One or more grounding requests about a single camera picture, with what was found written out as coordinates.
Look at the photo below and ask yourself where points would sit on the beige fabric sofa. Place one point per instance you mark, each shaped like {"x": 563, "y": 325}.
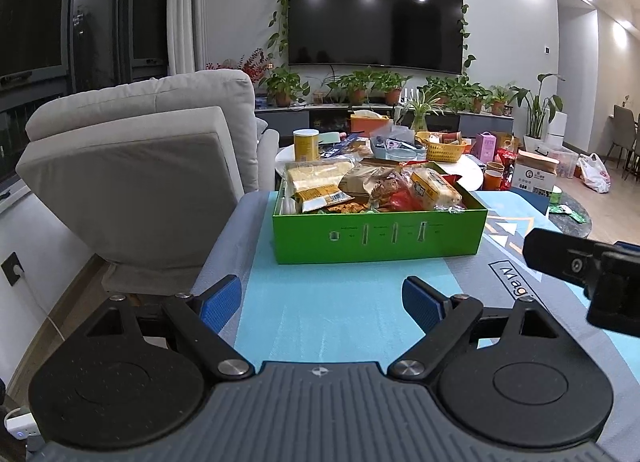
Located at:
{"x": 135, "y": 167}

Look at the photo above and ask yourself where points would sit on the dark blue snack packet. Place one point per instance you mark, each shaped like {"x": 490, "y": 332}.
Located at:
{"x": 345, "y": 147}

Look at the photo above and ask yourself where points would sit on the yellow snack can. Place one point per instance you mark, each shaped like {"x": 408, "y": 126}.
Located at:
{"x": 306, "y": 146}

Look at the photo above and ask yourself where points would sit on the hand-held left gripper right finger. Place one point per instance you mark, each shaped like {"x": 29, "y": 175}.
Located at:
{"x": 420, "y": 302}

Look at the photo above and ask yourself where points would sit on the black wall socket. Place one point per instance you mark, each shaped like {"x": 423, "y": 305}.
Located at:
{"x": 12, "y": 269}

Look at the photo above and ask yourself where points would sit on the tall leafy floor plant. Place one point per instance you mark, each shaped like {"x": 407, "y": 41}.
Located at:
{"x": 537, "y": 107}

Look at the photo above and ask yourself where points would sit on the sliced bread bag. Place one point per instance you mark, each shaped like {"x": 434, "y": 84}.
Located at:
{"x": 435, "y": 189}

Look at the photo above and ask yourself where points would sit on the orange printed snack packet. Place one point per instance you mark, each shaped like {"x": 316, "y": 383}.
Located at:
{"x": 345, "y": 207}

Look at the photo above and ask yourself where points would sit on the white cardboard box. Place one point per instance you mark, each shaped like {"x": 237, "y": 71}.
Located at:
{"x": 535, "y": 174}

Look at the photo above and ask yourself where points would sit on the grey dining chair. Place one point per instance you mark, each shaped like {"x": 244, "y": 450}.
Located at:
{"x": 635, "y": 147}
{"x": 624, "y": 132}

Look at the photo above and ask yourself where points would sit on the green hanging vine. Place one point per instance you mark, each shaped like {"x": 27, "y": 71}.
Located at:
{"x": 280, "y": 7}

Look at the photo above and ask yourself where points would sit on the potted green plant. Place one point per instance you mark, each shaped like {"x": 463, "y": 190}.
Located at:
{"x": 392, "y": 84}
{"x": 352, "y": 84}
{"x": 282, "y": 87}
{"x": 477, "y": 97}
{"x": 500, "y": 99}
{"x": 447, "y": 92}

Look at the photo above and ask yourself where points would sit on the blue patterned mat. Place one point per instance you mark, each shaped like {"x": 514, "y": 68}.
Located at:
{"x": 325, "y": 302}

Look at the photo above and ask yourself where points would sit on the yellow snack packet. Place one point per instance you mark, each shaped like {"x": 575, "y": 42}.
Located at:
{"x": 315, "y": 182}

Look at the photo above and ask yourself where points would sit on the spider plant in glass vase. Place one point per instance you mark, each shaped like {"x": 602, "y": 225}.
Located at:
{"x": 420, "y": 109}

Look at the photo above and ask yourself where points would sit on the orange storage box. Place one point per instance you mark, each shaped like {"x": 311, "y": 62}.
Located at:
{"x": 369, "y": 126}

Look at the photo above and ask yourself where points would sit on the dark television cabinet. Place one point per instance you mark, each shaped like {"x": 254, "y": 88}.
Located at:
{"x": 285, "y": 122}

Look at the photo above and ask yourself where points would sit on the teal tray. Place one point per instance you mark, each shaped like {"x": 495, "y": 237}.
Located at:
{"x": 397, "y": 153}

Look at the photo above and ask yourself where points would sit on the pink carton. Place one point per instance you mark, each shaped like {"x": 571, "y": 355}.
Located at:
{"x": 484, "y": 148}

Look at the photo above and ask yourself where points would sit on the white charger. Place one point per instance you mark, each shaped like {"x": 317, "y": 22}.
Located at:
{"x": 22, "y": 424}

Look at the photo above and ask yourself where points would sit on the white air purifier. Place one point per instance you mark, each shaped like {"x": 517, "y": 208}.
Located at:
{"x": 556, "y": 128}

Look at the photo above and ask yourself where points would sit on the dark round side table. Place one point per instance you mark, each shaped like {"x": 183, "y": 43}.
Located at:
{"x": 575, "y": 231}

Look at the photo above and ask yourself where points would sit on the black flat television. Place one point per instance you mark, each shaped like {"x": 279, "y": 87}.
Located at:
{"x": 375, "y": 17}

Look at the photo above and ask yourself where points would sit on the clear storage bin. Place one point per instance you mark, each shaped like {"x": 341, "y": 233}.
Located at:
{"x": 567, "y": 164}

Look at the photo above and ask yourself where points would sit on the yellow woven basket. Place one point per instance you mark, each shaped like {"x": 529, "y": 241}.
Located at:
{"x": 442, "y": 152}

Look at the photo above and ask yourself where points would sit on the white plastic bag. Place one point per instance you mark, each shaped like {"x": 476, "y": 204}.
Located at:
{"x": 595, "y": 174}

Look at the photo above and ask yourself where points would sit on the red flower decoration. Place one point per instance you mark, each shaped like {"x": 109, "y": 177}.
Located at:
{"x": 252, "y": 62}

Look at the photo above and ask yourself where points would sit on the dark glass door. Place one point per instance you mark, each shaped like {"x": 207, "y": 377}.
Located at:
{"x": 50, "y": 42}

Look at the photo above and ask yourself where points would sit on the orange paper cup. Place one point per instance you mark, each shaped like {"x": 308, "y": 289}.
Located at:
{"x": 496, "y": 166}
{"x": 493, "y": 181}

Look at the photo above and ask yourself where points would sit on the green cardboard box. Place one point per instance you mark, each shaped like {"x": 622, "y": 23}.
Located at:
{"x": 380, "y": 237}

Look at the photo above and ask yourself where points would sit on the white curtain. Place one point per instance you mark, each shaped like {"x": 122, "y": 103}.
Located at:
{"x": 187, "y": 7}

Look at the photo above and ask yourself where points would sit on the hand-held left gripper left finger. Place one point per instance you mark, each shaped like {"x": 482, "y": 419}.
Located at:
{"x": 220, "y": 304}

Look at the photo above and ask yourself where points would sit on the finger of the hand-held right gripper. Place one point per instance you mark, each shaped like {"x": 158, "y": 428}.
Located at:
{"x": 555, "y": 254}

